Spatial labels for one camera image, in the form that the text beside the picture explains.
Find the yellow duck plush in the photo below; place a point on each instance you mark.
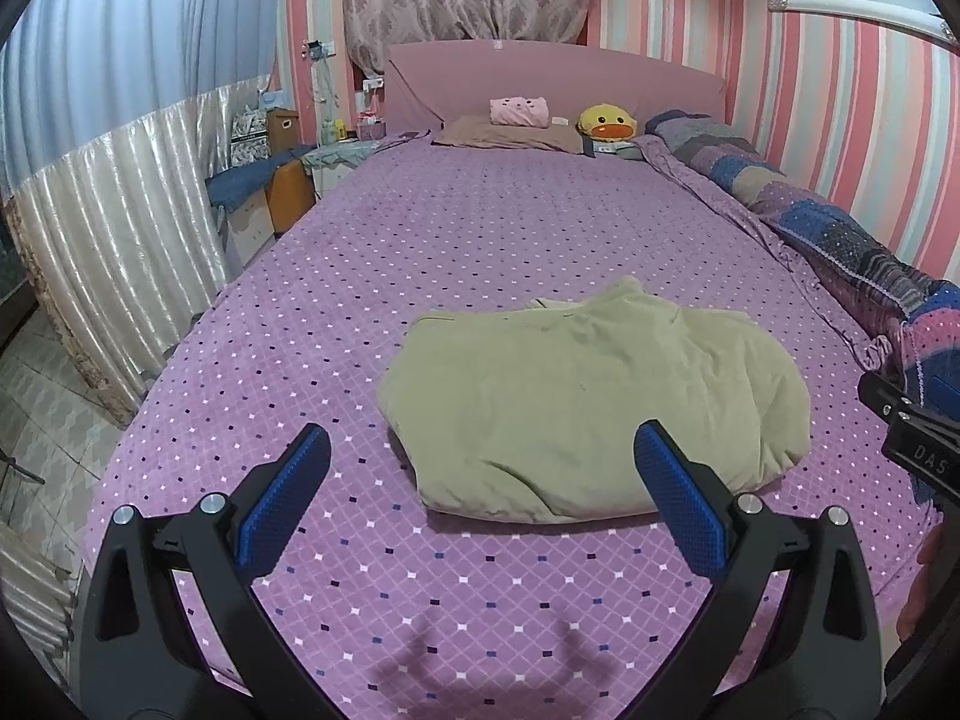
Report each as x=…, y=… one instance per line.
x=606, y=122

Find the dark printed cushion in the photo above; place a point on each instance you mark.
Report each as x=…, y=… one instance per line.
x=619, y=150

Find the brown pillow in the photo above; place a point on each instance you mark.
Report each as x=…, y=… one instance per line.
x=480, y=136

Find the pink rolled cushion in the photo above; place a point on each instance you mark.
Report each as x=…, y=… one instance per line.
x=519, y=111

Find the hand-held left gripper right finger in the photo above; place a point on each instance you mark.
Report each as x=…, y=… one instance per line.
x=679, y=510

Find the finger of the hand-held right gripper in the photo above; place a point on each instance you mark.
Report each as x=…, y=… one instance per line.
x=889, y=399

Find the patchwork quilt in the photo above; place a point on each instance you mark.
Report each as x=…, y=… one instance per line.
x=817, y=225

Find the white nightstand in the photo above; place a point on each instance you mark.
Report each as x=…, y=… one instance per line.
x=337, y=161

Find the silver pleated curtain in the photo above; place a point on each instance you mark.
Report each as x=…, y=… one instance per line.
x=30, y=585
x=112, y=240

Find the white low cabinet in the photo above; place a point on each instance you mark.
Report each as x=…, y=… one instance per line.
x=247, y=232

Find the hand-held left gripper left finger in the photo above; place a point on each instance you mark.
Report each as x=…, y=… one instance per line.
x=281, y=510

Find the orange box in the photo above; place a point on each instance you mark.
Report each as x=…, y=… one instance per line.
x=292, y=195

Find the brown cardboard box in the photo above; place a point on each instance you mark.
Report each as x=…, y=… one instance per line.
x=283, y=131

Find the pale blue curtain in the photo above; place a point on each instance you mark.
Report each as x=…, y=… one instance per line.
x=127, y=37

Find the beige padded vest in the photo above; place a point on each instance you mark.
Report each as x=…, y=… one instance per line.
x=585, y=405

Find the pink headboard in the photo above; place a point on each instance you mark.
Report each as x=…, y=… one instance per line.
x=525, y=75

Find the purple checked bed sheet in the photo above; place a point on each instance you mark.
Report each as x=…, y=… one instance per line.
x=487, y=240

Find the blue cloth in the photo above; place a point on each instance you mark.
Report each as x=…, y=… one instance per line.
x=240, y=180

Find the floral printed bag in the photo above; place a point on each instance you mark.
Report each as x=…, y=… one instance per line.
x=249, y=139

